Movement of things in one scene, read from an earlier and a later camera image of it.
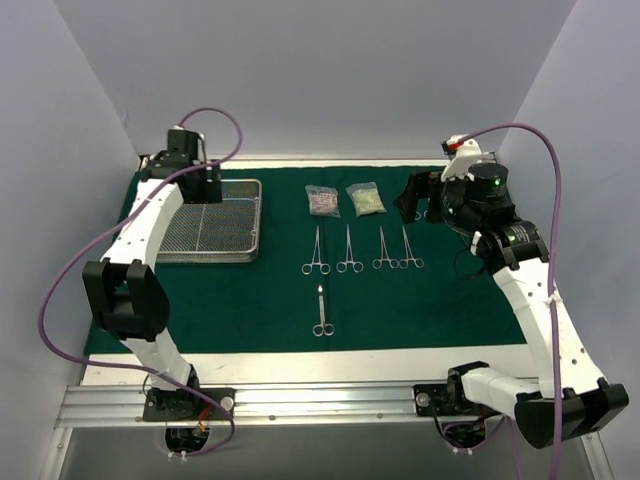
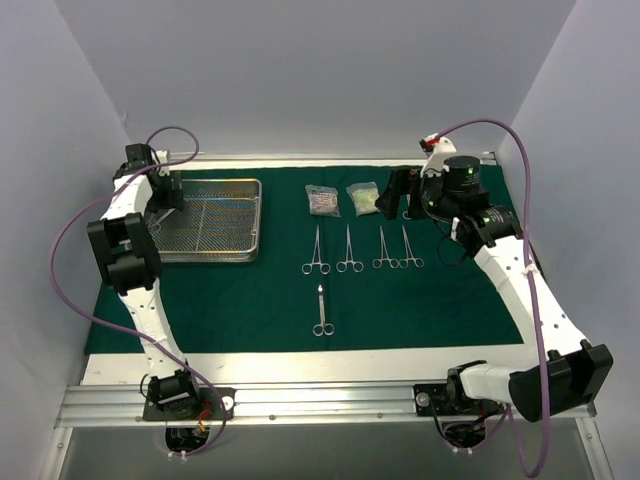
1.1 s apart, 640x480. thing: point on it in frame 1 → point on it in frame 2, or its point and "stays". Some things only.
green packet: [366, 198] stays
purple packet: [323, 201] stays
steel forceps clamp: [342, 267] stays
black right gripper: [427, 190] → [400, 190]
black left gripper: [208, 187] → [171, 190]
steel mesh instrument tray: [224, 232] stays
